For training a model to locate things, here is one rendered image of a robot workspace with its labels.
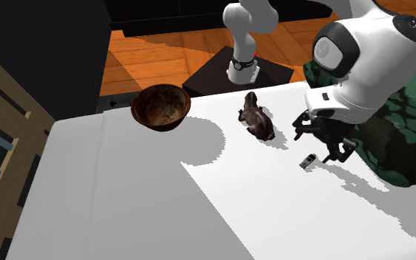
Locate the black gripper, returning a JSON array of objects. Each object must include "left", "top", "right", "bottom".
[{"left": 291, "top": 109, "right": 358, "bottom": 165}]

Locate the small grey phone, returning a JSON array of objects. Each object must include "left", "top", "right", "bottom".
[{"left": 299, "top": 153, "right": 318, "bottom": 170}]

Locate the brown animal figure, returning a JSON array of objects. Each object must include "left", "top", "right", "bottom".
[{"left": 237, "top": 91, "right": 276, "bottom": 142}]

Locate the green patterned pillow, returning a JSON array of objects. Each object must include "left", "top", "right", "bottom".
[{"left": 302, "top": 59, "right": 416, "bottom": 188}]

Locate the dark robot stand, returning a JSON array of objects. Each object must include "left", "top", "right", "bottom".
[{"left": 182, "top": 45, "right": 296, "bottom": 98}]

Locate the dark brown bowl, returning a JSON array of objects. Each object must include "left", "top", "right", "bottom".
[{"left": 130, "top": 83, "right": 192, "bottom": 133}]

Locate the white bed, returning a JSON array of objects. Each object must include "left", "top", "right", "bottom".
[{"left": 4, "top": 80, "right": 416, "bottom": 260}]

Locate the long black low furniture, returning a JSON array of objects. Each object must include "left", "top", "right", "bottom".
[{"left": 103, "top": 0, "right": 335, "bottom": 38}]

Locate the black cabinet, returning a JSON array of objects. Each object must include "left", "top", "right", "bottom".
[{"left": 0, "top": 0, "right": 112, "bottom": 121}]

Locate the brown wooden shelf unit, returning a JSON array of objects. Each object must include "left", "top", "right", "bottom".
[{"left": 0, "top": 42, "right": 56, "bottom": 260}]

